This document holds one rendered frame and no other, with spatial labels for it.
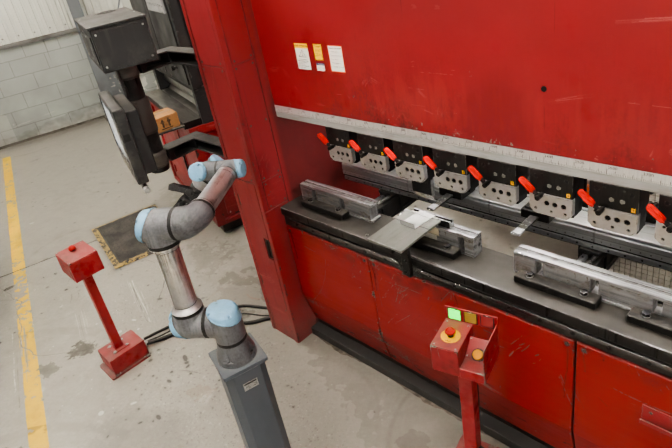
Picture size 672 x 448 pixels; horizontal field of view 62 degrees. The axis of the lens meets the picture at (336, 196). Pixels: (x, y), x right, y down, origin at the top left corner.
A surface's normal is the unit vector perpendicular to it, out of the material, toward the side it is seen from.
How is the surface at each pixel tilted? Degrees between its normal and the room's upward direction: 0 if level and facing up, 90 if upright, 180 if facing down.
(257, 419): 90
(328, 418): 0
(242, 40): 90
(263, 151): 90
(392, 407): 0
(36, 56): 90
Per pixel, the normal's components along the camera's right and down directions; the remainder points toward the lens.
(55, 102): 0.50, 0.33
